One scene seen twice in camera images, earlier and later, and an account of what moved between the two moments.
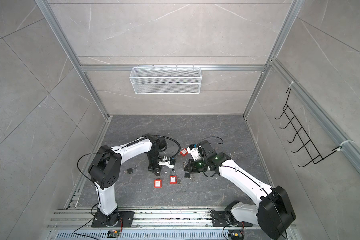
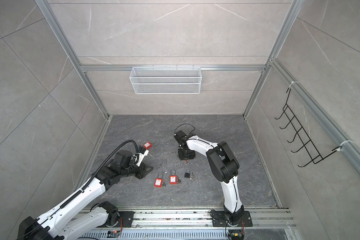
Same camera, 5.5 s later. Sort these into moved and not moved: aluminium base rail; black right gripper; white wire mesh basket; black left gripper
Moved: black left gripper; black right gripper
Not moved: white wire mesh basket; aluminium base rail
